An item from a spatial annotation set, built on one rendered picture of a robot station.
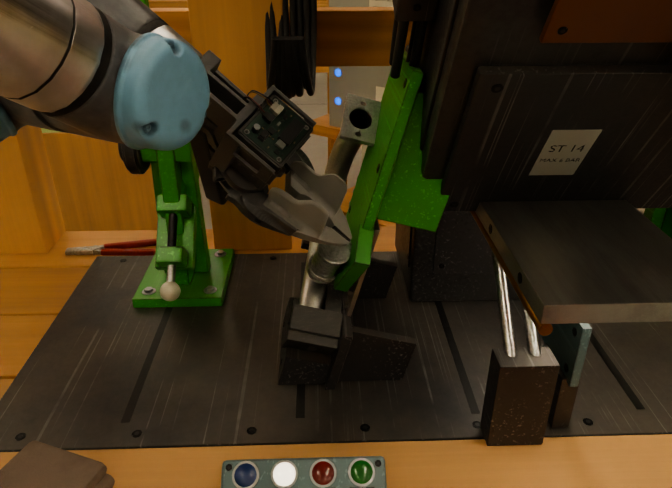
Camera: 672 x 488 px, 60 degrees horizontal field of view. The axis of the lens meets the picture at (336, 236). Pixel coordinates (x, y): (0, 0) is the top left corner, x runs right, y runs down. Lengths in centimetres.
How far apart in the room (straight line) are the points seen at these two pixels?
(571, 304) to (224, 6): 66
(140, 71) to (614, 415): 61
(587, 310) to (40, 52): 41
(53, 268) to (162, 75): 74
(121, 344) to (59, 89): 51
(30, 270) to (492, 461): 80
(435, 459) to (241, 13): 66
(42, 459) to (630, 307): 55
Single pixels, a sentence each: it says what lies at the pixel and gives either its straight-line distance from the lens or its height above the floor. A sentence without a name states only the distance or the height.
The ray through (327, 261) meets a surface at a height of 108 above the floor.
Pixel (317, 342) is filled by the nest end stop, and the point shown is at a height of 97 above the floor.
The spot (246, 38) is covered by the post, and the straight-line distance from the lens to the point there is 93.
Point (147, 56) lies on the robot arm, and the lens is 39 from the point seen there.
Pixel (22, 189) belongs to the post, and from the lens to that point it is 111.
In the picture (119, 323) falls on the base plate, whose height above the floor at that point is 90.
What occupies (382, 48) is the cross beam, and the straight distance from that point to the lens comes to 103.
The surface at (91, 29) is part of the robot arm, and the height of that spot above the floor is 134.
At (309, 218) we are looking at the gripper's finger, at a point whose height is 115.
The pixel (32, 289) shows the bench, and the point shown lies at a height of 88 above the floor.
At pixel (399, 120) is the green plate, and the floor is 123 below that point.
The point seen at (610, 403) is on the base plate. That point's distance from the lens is 77.
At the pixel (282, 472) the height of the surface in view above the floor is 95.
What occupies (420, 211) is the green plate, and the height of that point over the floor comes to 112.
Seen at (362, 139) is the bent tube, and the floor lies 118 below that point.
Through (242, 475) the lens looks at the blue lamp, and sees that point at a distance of 57.
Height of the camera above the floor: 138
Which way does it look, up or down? 27 degrees down
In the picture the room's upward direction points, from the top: straight up
